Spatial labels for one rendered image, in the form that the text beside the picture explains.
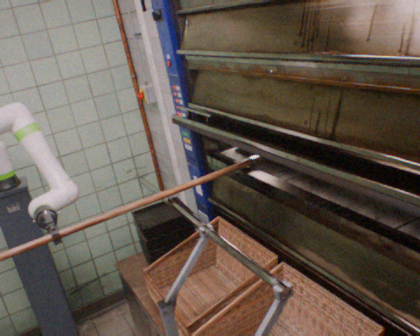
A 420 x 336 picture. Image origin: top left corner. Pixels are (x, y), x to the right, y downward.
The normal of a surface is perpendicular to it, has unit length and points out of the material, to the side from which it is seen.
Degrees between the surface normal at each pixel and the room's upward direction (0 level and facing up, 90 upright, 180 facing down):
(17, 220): 90
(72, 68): 90
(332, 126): 70
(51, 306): 90
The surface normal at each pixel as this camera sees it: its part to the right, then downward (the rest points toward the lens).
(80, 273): 0.45, 0.22
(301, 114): -0.88, -0.02
